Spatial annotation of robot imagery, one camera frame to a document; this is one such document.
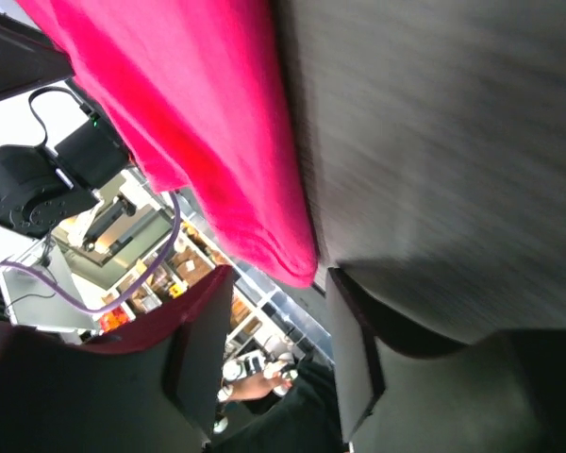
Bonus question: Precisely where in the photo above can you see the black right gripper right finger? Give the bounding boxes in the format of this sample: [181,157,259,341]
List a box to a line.
[325,268,566,452]

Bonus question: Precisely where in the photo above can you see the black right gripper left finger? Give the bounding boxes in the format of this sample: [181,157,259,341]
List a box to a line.
[0,265,233,452]

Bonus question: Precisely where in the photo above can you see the background storage shelves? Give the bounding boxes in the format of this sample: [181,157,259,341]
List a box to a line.
[53,169,333,361]

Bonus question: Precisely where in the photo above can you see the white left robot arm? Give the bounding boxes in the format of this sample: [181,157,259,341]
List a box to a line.
[0,121,233,452]

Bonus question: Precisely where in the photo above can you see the red t-shirt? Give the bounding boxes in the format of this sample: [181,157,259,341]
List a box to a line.
[22,1,317,288]

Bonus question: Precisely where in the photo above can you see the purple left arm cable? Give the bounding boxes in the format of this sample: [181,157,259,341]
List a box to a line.
[0,188,183,316]

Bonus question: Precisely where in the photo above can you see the person in black shirt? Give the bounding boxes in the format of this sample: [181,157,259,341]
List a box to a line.
[204,360,348,452]

